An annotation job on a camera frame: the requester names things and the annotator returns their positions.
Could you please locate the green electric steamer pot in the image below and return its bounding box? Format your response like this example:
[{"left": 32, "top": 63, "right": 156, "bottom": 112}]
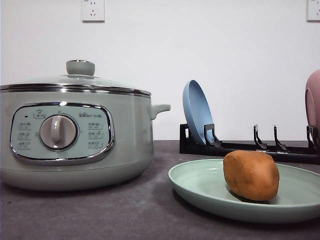
[{"left": 0, "top": 90, "right": 171, "bottom": 191}]

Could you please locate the black dish rack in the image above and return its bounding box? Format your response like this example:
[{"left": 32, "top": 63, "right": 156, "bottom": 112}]
[{"left": 179, "top": 123, "right": 320, "bottom": 165}]

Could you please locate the pink plate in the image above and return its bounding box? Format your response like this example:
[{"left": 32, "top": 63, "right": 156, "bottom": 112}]
[{"left": 305, "top": 69, "right": 320, "bottom": 136}]

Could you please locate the left white wall socket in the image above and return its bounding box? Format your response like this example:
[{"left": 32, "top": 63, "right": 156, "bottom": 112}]
[{"left": 80, "top": 0, "right": 108, "bottom": 24}]

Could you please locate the blue plate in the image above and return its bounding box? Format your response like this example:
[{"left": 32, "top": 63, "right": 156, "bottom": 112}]
[{"left": 182, "top": 80, "right": 214, "bottom": 145}]

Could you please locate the green plate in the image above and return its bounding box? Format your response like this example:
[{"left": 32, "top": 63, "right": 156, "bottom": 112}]
[{"left": 168, "top": 159, "right": 320, "bottom": 224}]

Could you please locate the brown potato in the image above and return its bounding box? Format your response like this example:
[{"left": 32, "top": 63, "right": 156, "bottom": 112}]
[{"left": 223, "top": 150, "right": 280, "bottom": 202}]

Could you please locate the right white wall socket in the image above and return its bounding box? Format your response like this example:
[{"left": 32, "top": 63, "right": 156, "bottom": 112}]
[{"left": 304, "top": 0, "right": 320, "bottom": 24}]

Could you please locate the glass steamer lid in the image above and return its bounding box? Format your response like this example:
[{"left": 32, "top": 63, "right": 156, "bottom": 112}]
[{"left": 0, "top": 60, "right": 152, "bottom": 96}]

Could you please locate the white wall socket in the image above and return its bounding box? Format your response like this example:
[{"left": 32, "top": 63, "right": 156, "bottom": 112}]
[
  {"left": 80, "top": 0, "right": 108, "bottom": 24},
  {"left": 304, "top": 0, "right": 320, "bottom": 24}
]

